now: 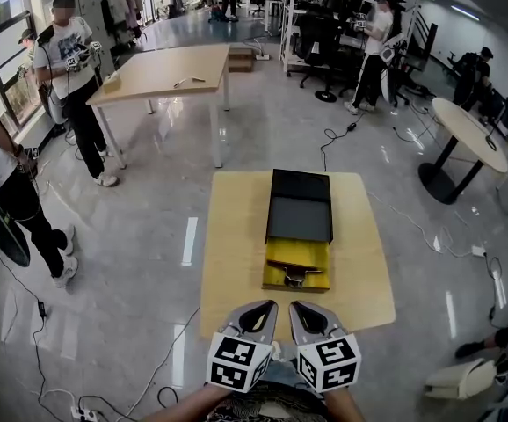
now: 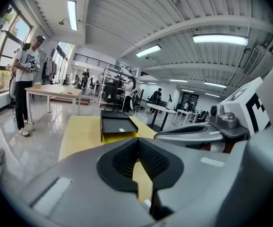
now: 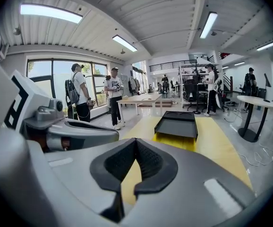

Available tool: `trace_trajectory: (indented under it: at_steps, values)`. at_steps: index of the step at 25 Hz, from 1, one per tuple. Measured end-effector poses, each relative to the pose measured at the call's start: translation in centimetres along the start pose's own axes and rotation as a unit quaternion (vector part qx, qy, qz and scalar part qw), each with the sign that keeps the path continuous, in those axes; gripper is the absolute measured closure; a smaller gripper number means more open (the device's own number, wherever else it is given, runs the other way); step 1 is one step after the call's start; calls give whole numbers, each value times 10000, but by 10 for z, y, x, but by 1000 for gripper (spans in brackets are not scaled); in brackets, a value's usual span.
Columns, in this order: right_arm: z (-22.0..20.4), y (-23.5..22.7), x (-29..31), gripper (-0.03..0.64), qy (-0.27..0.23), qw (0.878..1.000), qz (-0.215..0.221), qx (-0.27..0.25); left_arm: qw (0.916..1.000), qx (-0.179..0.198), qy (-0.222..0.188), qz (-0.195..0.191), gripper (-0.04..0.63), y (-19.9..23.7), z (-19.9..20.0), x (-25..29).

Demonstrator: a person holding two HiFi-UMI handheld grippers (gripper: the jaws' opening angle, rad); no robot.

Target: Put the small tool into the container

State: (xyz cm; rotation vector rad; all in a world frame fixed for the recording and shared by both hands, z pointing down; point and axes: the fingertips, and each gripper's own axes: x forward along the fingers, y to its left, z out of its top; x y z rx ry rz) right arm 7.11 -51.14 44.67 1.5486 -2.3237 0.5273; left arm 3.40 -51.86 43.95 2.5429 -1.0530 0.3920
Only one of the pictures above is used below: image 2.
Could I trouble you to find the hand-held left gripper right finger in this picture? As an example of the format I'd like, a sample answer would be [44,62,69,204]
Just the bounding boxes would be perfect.
[138,137,237,227]

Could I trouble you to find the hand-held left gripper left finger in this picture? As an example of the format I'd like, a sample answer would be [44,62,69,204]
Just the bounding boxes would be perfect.
[20,137,158,227]

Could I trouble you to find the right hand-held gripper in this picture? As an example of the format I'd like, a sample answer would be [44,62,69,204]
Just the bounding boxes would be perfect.
[154,76,272,149]

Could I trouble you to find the black tray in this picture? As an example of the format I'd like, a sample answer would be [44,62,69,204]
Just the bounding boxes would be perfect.
[100,110,142,147]

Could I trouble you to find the small white table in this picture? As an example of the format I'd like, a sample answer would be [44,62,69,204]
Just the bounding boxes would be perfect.
[172,109,196,125]

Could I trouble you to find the round white table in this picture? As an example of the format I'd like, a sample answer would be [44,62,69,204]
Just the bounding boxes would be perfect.
[146,103,177,132]

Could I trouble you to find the yellow table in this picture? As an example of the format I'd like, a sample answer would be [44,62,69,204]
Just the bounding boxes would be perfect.
[58,114,160,206]

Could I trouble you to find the ceiling light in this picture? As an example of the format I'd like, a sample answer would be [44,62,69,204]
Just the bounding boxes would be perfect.
[67,0,78,31]
[192,34,249,47]
[135,44,162,58]

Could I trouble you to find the ceiling air conditioner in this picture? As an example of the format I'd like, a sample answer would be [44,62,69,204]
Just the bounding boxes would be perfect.
[241,44,273,77]

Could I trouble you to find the wooden table with white legs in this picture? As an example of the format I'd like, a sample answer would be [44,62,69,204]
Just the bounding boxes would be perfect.
[25,84,84,131]

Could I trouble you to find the white shelving rack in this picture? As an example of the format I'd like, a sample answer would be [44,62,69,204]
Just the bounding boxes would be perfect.
[98,66,133,109]

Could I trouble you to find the clothes rack with garments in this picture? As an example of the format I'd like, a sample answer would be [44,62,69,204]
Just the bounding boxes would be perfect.
[41,56,57,85]

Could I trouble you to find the black balcony railing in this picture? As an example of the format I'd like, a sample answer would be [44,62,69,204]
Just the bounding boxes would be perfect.
[73,53,118,69]

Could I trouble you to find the large window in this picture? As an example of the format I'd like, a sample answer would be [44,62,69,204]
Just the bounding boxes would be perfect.
[0,8,34,95]

